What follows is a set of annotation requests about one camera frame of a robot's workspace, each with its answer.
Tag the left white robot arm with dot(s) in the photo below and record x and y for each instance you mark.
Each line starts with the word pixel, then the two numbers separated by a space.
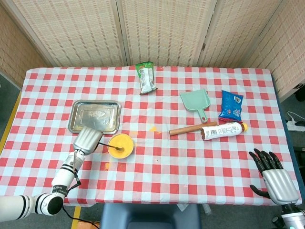
pixel 63 177

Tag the black caster wheel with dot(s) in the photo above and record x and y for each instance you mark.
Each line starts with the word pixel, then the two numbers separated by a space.
pixel 300 94

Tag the orange box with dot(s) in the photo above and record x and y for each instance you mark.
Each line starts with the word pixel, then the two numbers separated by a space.
pixel 85 225

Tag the wooden rolling pin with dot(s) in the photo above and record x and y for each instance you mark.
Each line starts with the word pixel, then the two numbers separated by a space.
pixel 190 129

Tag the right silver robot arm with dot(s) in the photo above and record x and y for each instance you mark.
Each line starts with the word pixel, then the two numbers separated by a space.
pixel 291 216

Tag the yellow bowl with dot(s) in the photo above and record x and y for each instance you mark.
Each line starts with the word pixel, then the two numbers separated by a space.
pixel 121 140

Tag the blue snack bag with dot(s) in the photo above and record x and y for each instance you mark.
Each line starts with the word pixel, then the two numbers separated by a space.
pixel 231 106

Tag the woven bamboo folding screen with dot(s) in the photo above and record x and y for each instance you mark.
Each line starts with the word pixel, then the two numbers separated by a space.
pixel 166 31

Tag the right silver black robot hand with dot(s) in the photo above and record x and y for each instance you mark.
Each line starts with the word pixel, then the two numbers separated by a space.
pixel 280 186

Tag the white labelled drink bottle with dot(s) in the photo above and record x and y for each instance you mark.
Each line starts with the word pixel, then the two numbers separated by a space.
pixel 221 131

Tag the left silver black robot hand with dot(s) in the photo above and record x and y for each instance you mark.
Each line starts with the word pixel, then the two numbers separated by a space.
pixel 87 140

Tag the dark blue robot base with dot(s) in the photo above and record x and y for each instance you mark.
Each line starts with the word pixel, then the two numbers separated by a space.
pixel 150 217

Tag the green white snack bag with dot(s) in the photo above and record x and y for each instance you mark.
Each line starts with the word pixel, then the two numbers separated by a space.
pixel 146 78

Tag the black spoon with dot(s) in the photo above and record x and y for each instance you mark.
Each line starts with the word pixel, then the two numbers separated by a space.
pixel 119 149

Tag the mint green dustpan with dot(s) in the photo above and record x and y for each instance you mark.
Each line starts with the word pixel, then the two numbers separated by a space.
pixel 195 100

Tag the white power strip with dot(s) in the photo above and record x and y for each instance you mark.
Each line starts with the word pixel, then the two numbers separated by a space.
pixel 296 126

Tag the red white checkered tablecloth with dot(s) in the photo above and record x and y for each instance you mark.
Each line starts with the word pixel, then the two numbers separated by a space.
pixel 166 171

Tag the rectangular steel tray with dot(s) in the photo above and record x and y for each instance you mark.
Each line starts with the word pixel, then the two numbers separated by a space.
pixel 94 114

